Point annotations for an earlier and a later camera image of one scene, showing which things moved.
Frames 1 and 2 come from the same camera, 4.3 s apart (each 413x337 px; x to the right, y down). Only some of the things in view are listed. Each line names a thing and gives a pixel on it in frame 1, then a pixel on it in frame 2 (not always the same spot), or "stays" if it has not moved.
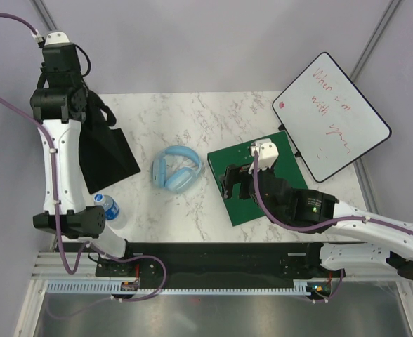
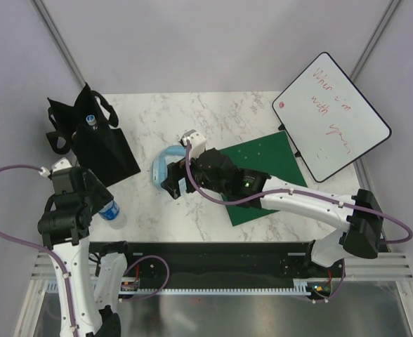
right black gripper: (232, 175) → (175, 171)
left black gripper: (43, 69) → (102, 196)
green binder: (242, 210) stays
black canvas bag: (104, 157) stays
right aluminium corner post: (377, 34) stays
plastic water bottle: (110, 206) stays
